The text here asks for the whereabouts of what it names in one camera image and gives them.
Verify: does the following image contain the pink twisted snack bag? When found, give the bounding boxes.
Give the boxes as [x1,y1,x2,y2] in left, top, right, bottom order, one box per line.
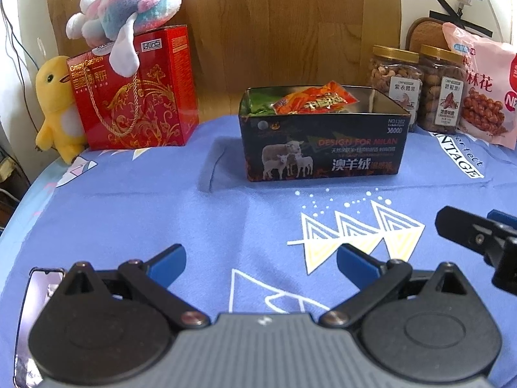
[443,23,516,150]

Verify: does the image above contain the yellow duck plush toy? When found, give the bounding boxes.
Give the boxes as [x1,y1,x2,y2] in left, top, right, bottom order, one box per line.
[35,55,88,165]

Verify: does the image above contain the red gift box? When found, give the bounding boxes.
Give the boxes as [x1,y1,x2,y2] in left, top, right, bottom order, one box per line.
[68,26,199,151]

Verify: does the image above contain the black tape cross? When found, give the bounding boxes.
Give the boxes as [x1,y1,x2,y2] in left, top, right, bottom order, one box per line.
[428,0,493,38]

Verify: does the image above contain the red orange snack packet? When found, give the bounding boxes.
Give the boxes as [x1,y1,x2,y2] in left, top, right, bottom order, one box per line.
[272,81,358,116]

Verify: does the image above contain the pink blue plush toy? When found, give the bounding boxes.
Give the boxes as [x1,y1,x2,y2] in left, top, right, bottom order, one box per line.
[66,0,182,77]

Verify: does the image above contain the black tin box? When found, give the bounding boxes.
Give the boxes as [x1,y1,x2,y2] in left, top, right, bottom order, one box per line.
[238,83,411,182]

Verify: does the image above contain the smartphone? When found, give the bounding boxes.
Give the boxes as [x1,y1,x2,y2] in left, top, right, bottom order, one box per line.
[12,267,66,388]

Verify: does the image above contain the brown round wooden board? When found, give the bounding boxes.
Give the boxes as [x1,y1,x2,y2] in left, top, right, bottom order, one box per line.
[405,17,448,53]

